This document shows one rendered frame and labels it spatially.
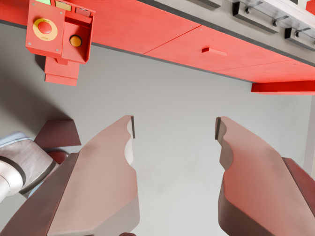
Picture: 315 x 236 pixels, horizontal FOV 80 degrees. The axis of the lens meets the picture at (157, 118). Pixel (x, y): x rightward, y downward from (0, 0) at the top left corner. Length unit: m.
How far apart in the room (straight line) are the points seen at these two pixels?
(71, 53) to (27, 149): 0.43
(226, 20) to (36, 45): 0.78
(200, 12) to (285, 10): 0.43
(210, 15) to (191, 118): 1.18
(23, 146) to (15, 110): 1.00
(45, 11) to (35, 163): 0.50
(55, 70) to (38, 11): 0.67
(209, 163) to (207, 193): 0.35
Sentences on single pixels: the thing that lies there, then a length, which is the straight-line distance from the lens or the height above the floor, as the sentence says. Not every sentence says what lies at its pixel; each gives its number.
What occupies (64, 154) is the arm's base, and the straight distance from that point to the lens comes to 0.79.
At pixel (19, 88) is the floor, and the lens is 1.59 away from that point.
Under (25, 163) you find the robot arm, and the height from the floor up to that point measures 1.00.
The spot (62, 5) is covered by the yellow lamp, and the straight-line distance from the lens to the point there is 0.80.
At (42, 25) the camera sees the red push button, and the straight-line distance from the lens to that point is 0.78.
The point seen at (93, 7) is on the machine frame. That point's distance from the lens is 0.98.
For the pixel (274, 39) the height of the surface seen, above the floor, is 0.87.
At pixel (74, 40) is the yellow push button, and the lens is 0.86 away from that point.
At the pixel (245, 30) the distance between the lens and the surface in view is 1.10.
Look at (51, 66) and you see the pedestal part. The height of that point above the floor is 0.12.
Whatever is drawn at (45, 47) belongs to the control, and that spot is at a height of 0.78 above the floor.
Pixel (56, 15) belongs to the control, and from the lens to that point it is 0.83.
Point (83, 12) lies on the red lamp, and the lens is 0.80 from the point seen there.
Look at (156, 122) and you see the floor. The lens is 1.75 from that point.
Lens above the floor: 1.56
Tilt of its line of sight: 63 degrees down
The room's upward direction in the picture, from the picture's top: 105 degrees clockwise
